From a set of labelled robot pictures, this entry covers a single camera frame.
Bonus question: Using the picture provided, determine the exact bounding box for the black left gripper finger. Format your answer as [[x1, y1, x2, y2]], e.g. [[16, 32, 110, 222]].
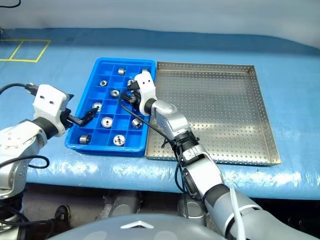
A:
[[72, 108, 99, 122], [74, 113, 96, 126]]

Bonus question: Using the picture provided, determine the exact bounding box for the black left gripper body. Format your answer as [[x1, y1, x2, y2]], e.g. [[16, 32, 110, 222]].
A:
[[59, 93, 76, 130]]

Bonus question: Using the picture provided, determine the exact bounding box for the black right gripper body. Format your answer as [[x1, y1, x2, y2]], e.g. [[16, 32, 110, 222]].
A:
[[129, 89, 141, 107]]

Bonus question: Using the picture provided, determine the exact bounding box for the blue plastic compartment tray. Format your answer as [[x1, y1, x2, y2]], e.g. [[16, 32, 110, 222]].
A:
[[64, 57, 157, 157]]

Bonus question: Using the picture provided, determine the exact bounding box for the perforated steel tray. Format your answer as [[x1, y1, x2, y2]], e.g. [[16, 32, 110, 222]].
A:
[[144, 61, 282, 167]]

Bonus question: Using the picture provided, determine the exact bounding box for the silver round cylinder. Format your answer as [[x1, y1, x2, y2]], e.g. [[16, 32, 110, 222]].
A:
[[177, 197, 207, 221], [109, 194, 141, 217]]

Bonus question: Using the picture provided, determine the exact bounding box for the black shoe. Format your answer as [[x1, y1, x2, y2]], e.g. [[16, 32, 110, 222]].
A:
[[53, 204, 72, 221]]

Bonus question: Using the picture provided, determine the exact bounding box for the grey robot torso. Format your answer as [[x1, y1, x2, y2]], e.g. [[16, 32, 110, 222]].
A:
[[47, 213, 221, 240]]

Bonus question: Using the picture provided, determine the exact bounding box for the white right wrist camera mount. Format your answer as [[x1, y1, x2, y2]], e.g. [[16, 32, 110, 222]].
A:
[[133, 71, 158, 116]]

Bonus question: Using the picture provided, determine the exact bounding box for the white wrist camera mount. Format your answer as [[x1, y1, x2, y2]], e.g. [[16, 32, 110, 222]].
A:
[[32, 84, 69, 138], [133, 71, 158, 116]]

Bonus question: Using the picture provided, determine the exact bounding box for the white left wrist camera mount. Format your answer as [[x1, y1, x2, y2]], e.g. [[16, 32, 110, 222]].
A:
[[32, 84, 69, 138]]

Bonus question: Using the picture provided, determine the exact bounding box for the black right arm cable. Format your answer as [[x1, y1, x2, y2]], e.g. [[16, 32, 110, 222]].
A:
[[118, 92, 201, 195]]

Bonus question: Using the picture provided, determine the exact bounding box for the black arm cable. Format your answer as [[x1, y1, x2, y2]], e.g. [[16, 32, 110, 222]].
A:
[[118, 92, 201, 195], [0, 82, 50, 170]]

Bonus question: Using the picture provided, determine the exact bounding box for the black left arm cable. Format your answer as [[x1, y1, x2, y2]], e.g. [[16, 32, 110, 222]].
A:
[[0, 82, 50, 170]]

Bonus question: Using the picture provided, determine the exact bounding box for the thin black cable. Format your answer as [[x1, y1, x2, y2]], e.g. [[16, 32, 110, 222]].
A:
[[0, 0, 21, 8]]

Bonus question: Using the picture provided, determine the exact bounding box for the white cable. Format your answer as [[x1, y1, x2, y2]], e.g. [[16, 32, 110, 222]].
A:
[[229, 186, 247, 240]]

